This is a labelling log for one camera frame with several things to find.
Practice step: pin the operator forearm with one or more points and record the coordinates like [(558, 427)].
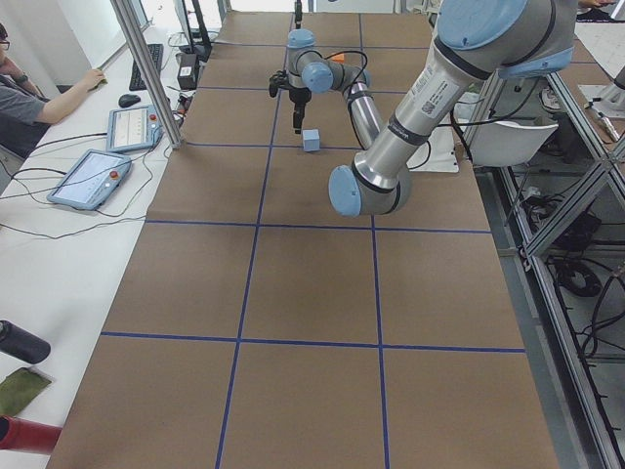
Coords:
[(63, 105)]

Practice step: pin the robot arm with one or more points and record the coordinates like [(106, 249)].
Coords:
[(472, 40)]

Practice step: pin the operator hand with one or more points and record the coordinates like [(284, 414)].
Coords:
[(91, 80)]

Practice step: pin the black monitor stand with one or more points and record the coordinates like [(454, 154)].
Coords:
[(198, 41)]

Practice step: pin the light blue foam block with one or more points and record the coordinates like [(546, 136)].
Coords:
[(311, 140)]

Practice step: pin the black computer mouse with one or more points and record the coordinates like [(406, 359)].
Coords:
[(128, 100)]

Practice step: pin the teach pendant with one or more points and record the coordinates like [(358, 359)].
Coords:
[(91, 180), (133, 128)]

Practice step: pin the black box on table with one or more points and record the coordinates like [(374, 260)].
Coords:
[(188, 71)]

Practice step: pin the black water bottle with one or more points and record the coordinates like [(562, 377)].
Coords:
[(23, 345)]

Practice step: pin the orange foam block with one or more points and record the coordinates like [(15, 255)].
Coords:
[(339, 57)]

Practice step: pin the green cloth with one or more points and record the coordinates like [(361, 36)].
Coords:
[(20, 388)]

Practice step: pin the white chair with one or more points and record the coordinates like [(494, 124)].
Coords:
[(508, 143)]

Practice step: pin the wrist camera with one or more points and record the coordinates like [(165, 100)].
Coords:
[(278, 81)]

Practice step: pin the aluminium frame post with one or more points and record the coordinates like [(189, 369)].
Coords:
[(133, 34)]

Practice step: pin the near teach pendant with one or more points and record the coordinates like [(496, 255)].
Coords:
[(91, 180)]

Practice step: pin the far teach pendant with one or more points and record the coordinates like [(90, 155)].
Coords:
[(133, 128)]

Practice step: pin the white camera mast base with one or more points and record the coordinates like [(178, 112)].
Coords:
[(437, 154)]

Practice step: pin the red bottle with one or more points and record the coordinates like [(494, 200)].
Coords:
[(28, 436)]

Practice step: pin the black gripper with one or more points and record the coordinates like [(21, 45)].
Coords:
[(298, 95)]

